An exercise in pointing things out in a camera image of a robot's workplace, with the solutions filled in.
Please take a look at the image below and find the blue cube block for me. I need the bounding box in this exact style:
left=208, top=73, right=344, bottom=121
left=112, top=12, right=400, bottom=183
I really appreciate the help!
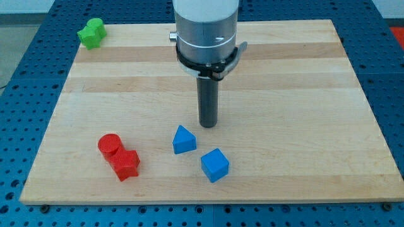
left=201, top=148, right=230, bottom=183

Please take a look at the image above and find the red cylinder block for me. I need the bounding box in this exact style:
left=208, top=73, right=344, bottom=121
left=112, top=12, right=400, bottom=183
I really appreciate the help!
left=97, top=134, right=122, bottom=161

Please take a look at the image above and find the light wooden board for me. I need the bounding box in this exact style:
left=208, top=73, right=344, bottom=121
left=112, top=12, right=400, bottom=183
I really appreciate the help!
left=20, top=20, right=403, bottom=205

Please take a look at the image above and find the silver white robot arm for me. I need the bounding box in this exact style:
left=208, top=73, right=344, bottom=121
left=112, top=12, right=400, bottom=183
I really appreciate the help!
left=173, top=0, right=239, bottom=64

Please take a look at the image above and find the red star block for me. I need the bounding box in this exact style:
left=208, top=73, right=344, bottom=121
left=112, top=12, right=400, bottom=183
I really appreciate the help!
left=109, top=149, right=140, bottom=182

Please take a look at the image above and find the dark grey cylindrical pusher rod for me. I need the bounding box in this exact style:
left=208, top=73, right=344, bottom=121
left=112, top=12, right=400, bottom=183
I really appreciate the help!
left=197, top=78, right=218, bottom=128

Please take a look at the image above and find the green cylinder block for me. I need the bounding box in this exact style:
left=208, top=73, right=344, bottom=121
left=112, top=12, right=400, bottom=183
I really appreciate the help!
left=86, top=18, right=107, bottom=39

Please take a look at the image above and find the green star block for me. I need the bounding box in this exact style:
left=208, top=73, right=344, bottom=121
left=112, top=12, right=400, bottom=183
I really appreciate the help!
left=77, top=26, right=101, bottom=50

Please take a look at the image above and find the blue triangle block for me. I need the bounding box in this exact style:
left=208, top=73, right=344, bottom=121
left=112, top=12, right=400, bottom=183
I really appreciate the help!
left=172, top=125, right=197, bottom=154

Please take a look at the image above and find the black clamp ring with lever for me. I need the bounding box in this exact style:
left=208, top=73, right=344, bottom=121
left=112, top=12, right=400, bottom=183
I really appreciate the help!
left=175, top=41, right=248, bottom=82

